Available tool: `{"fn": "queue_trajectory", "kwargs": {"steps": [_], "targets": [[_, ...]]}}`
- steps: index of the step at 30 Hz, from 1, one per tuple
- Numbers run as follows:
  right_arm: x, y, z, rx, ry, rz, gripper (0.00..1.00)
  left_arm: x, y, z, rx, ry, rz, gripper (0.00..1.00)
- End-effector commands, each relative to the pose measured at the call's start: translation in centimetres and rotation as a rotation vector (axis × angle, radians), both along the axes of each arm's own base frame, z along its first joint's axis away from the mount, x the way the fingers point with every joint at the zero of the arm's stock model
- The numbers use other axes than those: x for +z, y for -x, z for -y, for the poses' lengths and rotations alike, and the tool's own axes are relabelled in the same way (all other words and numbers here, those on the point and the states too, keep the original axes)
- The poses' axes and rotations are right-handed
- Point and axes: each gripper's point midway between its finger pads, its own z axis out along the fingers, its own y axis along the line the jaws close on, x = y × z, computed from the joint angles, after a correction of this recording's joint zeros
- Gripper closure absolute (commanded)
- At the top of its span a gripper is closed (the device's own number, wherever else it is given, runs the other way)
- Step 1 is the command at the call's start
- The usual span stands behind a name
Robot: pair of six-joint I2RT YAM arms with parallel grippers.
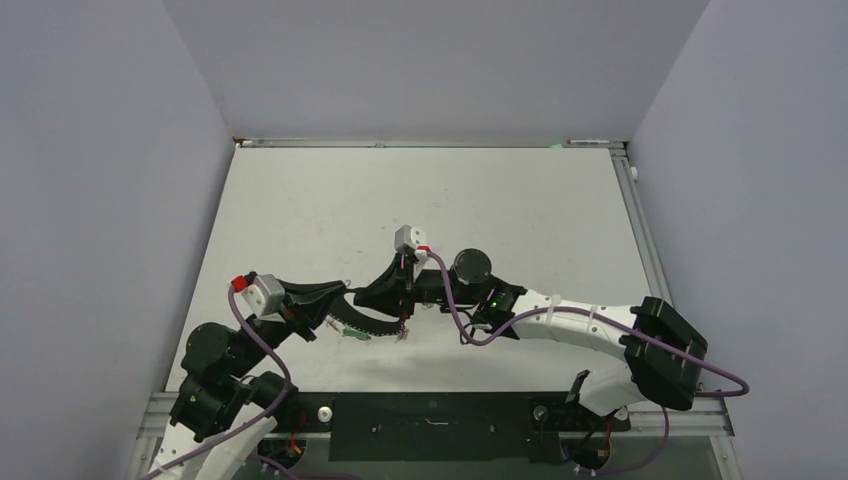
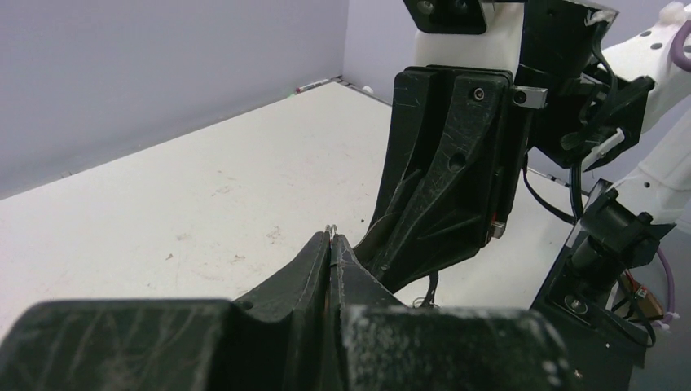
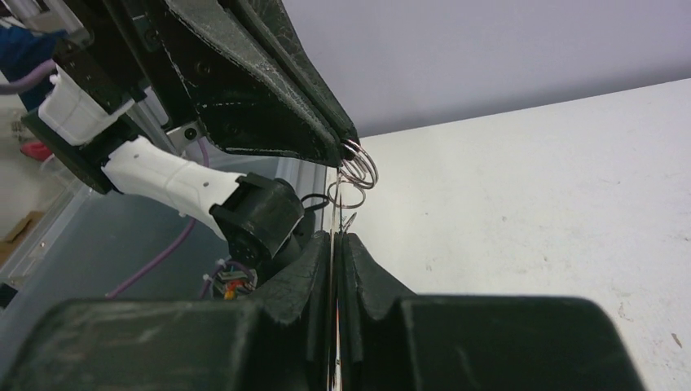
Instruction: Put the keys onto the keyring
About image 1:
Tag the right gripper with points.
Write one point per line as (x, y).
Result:
(398, 282)

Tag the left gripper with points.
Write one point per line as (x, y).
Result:
(312, 299)

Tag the green key tag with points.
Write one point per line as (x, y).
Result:
(356, 334)

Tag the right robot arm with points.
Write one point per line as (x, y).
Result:
(496, 312)

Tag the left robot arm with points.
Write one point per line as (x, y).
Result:
(236, 383)

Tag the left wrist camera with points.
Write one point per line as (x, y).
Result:
(264, 294)

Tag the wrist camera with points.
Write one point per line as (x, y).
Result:
(264, 294)
(408, 239)

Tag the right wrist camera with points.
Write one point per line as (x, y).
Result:
(408, 239)

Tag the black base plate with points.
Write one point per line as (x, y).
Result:
(439, 443)

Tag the back aluminium rail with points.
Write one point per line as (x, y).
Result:
(399, 143)

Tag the aluminium rail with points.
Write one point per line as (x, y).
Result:
(646, 245)
(527, 410)
(399, 143)

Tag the right aluminium rail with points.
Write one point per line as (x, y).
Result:
(646, 245)

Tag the front aluminium rail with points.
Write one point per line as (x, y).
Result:
(527, 410)

